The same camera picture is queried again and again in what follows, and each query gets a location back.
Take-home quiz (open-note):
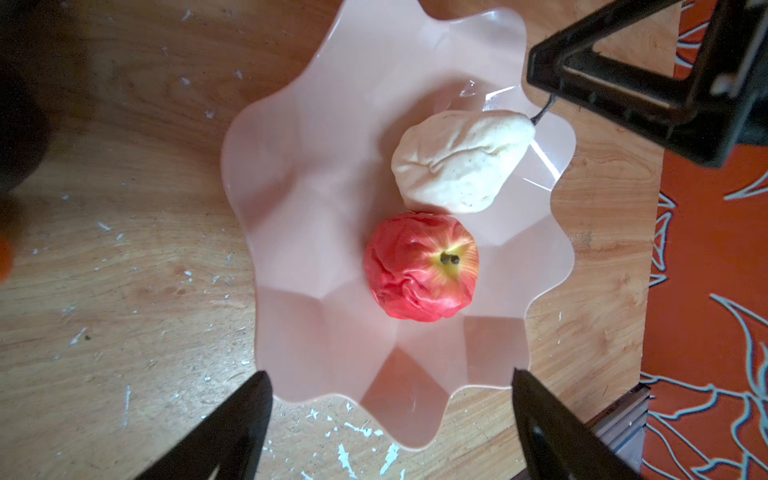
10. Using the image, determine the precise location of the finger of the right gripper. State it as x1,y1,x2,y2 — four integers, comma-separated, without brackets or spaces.
527,1,767,168

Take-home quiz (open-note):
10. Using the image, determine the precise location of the beige garlic-like fruit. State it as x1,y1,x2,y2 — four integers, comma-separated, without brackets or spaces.
391,99,554,214

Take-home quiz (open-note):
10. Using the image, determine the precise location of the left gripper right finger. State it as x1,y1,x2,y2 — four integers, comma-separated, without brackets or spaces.
511,369,642,480

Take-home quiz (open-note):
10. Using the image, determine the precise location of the red wrinkled strawberry fruit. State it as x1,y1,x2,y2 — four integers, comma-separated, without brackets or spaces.
363,212,479,323

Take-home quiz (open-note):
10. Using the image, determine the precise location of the pink scalloped fruit bowl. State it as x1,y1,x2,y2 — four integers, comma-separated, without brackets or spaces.
221,1,576,450

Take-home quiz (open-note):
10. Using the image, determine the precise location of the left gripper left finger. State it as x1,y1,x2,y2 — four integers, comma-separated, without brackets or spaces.
138,371,273,479

